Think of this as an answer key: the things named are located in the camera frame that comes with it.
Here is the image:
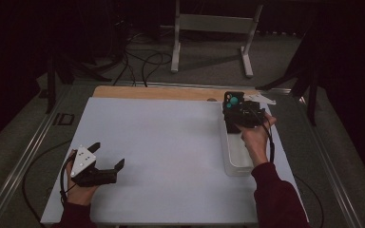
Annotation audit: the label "right hand-held gripper cable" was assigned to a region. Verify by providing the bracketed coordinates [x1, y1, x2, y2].
[250, 107, 276, 164]

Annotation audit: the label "black floor cable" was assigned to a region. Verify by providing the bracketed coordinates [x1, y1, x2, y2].
[21, 140, 72, 224]
[294, 174, 325, 228]

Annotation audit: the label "person's left hand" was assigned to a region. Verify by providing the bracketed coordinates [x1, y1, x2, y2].
[64, 150, 100, 207]

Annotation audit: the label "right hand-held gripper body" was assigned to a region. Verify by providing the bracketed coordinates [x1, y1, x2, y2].
[234, 92, 277, 129]

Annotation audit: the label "hand-held gripper cable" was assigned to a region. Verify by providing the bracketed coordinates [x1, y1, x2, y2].
[59, 153, 78, 205]
[250, 107, 276, 164]

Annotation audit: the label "left hand-held gripper cable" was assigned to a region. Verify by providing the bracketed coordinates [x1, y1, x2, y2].
[59, 153, 78, 205]

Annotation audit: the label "person's right hand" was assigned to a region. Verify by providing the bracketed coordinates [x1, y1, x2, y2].
[236, 113, 279, 168]

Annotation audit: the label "long white plastic bin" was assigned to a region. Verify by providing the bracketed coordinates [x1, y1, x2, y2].
[221, 101, 259, 178]

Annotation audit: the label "white metal stand frame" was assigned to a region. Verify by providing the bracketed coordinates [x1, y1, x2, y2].
[170, 0, 264, 79]

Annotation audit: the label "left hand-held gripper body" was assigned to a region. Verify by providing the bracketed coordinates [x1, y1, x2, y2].
[69, 145, 119, 188]

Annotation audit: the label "white table mat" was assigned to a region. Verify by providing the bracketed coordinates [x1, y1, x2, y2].
[40, 97, 310, 226]

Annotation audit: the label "black floor cables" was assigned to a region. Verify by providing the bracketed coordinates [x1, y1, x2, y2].
[112, 31, 174, 88]

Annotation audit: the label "black phone case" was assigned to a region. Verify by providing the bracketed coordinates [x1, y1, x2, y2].
[222, 90, 246, 134]

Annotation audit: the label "black stand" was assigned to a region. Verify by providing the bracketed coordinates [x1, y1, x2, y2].
[46, 47, 112, 115]
[256, 31, 319, 126]

